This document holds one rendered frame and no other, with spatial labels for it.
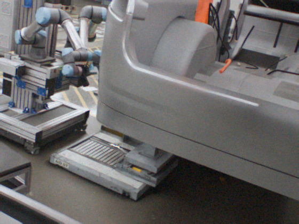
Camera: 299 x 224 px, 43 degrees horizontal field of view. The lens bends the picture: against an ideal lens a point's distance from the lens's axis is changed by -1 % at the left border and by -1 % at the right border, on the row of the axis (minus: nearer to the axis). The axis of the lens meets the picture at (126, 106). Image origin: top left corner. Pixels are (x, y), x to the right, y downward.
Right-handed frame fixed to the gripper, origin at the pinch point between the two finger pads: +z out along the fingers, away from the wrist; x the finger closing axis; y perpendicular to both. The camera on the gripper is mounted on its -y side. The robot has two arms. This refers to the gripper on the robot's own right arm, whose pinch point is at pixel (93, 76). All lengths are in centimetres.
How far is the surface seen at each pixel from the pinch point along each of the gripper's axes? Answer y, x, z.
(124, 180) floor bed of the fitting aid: -83, 0, 20
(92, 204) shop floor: -93, 13, -13
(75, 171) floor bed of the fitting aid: -70, 39, 11
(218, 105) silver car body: -41, -105, -81
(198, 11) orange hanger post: 93, -32, 256
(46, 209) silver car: -52, -107, -208
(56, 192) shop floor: -81, 38, -19
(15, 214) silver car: -52, -102, -209
